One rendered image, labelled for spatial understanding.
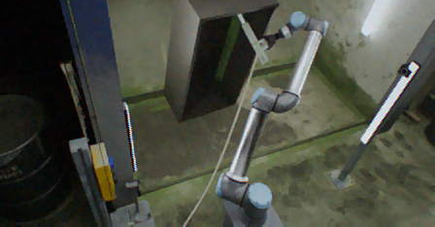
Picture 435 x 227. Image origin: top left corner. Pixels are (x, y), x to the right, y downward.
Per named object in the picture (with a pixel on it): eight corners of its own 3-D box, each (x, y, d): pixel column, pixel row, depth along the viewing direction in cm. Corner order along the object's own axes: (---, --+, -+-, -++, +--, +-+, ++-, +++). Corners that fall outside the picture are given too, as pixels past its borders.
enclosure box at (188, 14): (163, 93, 302) (175, -18, 205) (218, 78, 327) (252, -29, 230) (179, 123, 287) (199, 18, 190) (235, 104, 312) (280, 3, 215)
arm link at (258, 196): (263, 222, 200) (269, 209, 187) (237, 210, 204) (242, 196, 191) (270, 202, 210) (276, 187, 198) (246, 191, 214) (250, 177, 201)
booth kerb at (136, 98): (109, 110, 347) (107, 101, 338) (108, 108, 348) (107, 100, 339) (311, 65, 442) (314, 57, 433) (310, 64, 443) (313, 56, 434)
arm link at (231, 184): (237, 210, 197) (280, 94, 184) (211, 198, 201) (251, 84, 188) (242, 200, 212) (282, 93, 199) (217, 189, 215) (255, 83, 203)
